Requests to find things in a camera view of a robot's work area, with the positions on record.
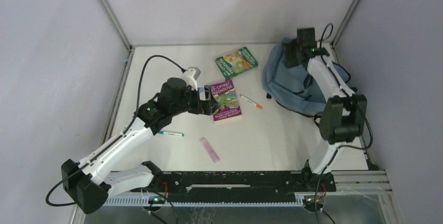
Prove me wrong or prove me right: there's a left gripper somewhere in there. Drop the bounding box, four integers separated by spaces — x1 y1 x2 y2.
170 84 220 116

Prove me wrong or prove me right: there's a purple treehouse book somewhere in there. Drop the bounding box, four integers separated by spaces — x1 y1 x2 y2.
211 80 242 124

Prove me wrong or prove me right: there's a blue student backpack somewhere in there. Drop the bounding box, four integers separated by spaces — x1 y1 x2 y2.
261 38 352 118

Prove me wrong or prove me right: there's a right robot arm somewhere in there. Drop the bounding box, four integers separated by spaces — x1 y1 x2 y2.
285 27 374 191

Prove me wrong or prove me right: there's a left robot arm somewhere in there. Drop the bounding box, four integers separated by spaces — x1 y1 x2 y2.
61 78 219 214

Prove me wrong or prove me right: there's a blue highlighter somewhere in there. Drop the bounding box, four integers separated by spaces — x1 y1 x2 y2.
199 88 206 100

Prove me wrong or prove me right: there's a green treehouse book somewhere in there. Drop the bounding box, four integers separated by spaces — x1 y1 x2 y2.
215 46 259 80

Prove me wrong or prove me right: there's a pink highlighter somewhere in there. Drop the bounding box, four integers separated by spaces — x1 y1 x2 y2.
200 138 220 163

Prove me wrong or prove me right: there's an orange capped white marker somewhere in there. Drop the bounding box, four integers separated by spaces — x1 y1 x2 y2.
240 95 263 110

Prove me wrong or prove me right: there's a teal capped white marker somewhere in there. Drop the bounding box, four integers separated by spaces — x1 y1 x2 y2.
158 131 184 137

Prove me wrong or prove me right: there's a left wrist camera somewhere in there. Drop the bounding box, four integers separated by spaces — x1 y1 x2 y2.
180 67 201 91

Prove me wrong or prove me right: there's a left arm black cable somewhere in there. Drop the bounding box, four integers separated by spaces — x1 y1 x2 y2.
45 55 188 207

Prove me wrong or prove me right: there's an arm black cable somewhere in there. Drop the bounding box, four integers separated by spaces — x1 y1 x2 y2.
313 23 374 213
45 55 188 207

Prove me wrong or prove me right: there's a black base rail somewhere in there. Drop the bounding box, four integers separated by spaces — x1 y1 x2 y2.
147 171 336 204

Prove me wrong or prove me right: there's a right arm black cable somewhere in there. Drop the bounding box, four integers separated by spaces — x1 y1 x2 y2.
313 23 374 213

